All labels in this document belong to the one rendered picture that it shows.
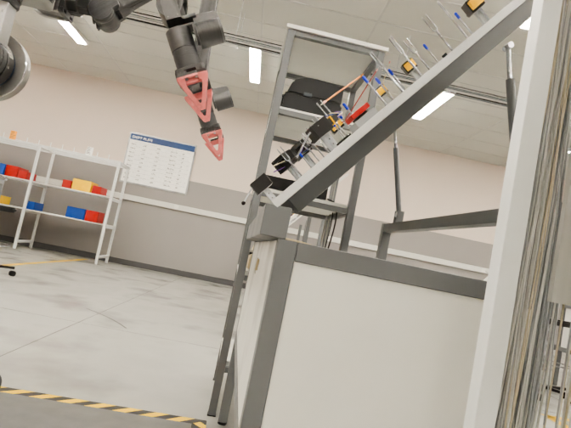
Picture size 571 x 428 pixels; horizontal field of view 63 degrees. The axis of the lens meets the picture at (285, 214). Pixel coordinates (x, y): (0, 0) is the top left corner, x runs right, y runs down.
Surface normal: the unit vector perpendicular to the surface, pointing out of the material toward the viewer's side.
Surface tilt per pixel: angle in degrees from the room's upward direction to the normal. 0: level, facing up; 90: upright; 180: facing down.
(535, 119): 90
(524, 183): 90
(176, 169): 90
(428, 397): 90
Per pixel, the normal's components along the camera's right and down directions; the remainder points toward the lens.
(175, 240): 0.07, -0.07
